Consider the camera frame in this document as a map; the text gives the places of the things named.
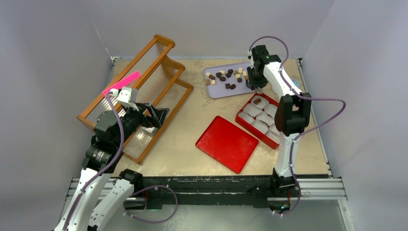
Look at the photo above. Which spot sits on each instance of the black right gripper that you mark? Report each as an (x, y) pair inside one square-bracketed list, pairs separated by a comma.
[(253, 83)]

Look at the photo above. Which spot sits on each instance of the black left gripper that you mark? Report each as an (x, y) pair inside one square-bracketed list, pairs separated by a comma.
[(157, 114)]

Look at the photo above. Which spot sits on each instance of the brown square chocolate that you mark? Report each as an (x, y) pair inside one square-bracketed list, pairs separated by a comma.
[(257, 101)]

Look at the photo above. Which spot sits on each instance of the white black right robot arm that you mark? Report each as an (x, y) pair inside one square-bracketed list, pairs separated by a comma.
[(293, 112)]

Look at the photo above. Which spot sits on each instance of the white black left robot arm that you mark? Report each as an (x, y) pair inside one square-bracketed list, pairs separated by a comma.
[(86, 211)]

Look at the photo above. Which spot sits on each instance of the red chocolate box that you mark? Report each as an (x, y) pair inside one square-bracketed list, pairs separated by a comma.
[(259, 119)]

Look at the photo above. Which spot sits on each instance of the lavender plastic tray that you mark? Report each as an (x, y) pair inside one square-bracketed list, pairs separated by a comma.
[(222, 88)]

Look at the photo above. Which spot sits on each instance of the orange wooden shelf rack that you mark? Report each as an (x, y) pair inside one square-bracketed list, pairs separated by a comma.
[(158, 85)]

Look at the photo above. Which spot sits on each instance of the white blue oval package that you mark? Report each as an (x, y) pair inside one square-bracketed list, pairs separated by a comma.
[(294, 81)]

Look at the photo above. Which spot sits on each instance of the pink flat box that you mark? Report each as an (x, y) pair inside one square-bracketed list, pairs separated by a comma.
[(121, 84)]

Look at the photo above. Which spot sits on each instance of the red box lid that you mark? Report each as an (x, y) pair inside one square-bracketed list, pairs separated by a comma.
[(227, 144)]

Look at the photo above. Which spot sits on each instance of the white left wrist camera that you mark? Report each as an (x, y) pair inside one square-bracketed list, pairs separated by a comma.
[(126, 96)]

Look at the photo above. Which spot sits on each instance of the black metal base rail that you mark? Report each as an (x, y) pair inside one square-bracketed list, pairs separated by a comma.
[(258, 191)]

